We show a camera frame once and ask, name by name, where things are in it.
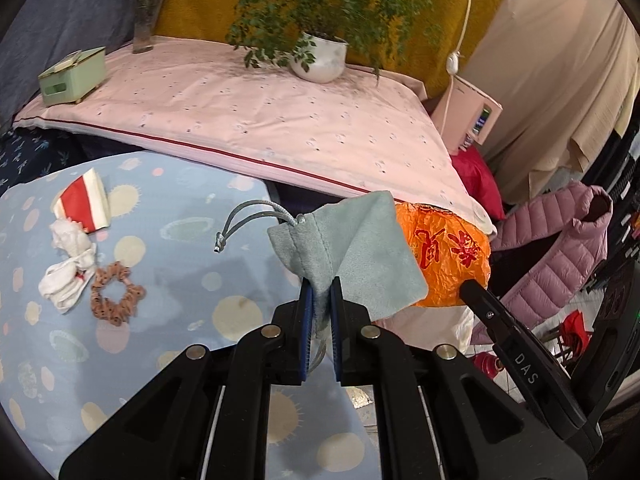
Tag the navy printed cloth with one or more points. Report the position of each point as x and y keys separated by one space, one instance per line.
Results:
x=25 y=155

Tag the glass vase with red flowers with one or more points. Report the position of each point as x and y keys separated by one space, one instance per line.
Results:
x=145 y=25

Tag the red cloth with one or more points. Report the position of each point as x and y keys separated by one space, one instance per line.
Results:
x=480 y=180

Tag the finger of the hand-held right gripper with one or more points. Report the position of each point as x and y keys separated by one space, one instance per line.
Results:
x=482 y=302

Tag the red stool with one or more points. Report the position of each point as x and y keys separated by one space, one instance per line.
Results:
x=575 y=325

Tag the pink appliance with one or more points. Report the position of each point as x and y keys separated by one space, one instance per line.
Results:
x=460 y=110

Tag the pink down jacket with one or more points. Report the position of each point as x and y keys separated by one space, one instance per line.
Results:
x=550 y=250

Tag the green tissue box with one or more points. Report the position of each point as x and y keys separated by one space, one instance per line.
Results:
x=70 y=77

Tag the white and red socks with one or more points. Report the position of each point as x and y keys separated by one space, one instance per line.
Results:
x=82 y=200

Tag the white crumpled sock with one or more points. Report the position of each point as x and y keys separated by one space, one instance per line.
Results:
x=72 y=237
x=65 y=282

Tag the yellow cloth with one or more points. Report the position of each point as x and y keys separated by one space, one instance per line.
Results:
x=200 y=10

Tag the orange plastic bag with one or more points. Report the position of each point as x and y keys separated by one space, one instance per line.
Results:
x=450 y=250

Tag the green plant in white pot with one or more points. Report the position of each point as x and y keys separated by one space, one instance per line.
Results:
x=322 y=60

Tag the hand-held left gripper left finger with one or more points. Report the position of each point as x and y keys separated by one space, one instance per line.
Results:
x=306 y=335

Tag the pink blanket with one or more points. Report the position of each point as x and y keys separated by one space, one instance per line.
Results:
x=250 y=110

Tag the blue denim cloth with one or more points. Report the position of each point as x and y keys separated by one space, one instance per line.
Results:
x=60 y=10

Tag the red plastic object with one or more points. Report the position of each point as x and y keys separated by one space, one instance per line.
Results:
x=487 y=364

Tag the brown scrunchie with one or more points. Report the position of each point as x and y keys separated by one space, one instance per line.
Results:
x=100 y=285

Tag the beige curtain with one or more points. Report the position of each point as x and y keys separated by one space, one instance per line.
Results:
x=550 y=60

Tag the blue dotted cloth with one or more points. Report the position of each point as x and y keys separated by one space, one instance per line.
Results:
x=175 y=270

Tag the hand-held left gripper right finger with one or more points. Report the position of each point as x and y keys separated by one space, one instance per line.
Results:
x=337 y=340

